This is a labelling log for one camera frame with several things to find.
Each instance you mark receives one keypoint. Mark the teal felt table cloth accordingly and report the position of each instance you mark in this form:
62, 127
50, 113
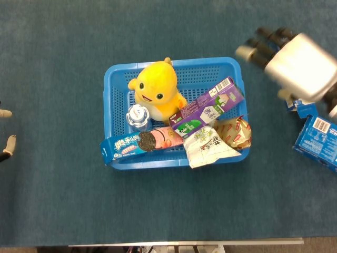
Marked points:
168, 205

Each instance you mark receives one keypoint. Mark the yellow plush toy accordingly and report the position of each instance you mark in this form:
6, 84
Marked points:
155, 79

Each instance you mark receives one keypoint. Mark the gold snack packet red print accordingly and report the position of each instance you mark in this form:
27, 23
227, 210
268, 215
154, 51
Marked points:
237, 134

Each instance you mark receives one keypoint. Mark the slim Oreo box pink cream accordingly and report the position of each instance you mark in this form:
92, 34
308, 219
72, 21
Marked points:
123, 147

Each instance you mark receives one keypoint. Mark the wide blue Oreo box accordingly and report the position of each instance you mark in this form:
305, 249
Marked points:
316, 142

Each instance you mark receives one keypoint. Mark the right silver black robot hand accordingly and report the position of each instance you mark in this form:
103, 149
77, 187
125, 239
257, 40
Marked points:
300, 66

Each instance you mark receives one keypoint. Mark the white table edge rail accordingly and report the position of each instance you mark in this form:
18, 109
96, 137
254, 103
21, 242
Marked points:
184, 242

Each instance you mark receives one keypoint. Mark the left robot hand beige fingertips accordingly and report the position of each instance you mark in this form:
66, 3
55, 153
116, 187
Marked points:
9, 146

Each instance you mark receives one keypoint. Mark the blue plastic perforated basket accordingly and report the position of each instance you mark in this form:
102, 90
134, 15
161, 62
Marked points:
116, 105

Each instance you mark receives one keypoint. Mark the purple milk carton box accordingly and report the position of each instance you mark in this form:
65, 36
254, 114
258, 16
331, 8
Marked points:
200, 113

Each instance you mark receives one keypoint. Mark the slim Oreo box white cream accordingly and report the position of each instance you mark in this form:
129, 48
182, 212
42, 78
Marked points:
306, 109

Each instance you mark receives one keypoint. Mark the clear water bottle white cap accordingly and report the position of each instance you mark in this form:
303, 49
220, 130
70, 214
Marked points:
137, 116

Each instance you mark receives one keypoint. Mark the white snack bag black print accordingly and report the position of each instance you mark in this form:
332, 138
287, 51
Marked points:
208, 150

